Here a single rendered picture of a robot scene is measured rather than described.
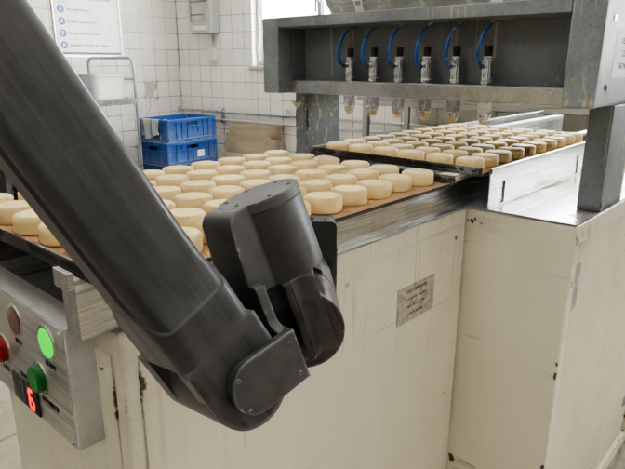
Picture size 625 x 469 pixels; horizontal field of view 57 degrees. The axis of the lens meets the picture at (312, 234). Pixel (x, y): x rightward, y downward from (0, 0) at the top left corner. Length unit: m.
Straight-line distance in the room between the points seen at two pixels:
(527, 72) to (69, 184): 0.90
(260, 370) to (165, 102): 5.84
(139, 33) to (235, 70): 0.96
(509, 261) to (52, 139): 0.87
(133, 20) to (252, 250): 5.63
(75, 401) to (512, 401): 0.78
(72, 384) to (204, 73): 5.49
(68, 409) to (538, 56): 0.89
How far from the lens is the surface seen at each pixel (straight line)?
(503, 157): 1.17
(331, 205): 0.73
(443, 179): 0.96
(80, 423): 0.67
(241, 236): 0.37
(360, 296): 0.85
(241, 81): 5.68
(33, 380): 0.70
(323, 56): 1.36
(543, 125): 2.19
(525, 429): 1.18
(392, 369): 0.98
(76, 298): 0.57
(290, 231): 0.38
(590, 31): 0.98
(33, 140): 0.32
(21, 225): 0.72
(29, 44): 0.32
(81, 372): 0.65
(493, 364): 1.15
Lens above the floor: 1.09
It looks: 17 degrees down
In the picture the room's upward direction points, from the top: straight up
